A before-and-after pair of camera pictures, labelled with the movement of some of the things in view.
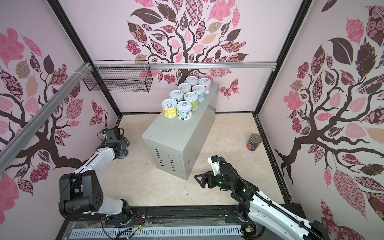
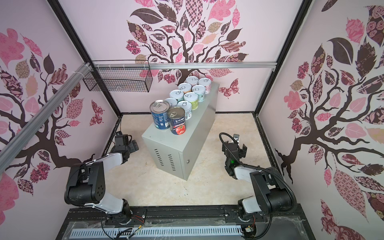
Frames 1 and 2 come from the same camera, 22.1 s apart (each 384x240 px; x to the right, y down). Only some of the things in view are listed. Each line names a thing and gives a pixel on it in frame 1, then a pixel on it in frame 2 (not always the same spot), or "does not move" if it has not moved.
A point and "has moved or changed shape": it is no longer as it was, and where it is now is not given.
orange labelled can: (185, 87) does not move
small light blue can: (177, 95) does not move
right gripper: (210, 175) -> (242, 152)
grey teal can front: (200, 90) does not move
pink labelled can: (192, 80) does not move
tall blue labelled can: (123, 153) has moved or changed shape
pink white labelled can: (206, 83) does not move
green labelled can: (193, 98) does not move
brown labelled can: (254, 142) -> (177, 118)
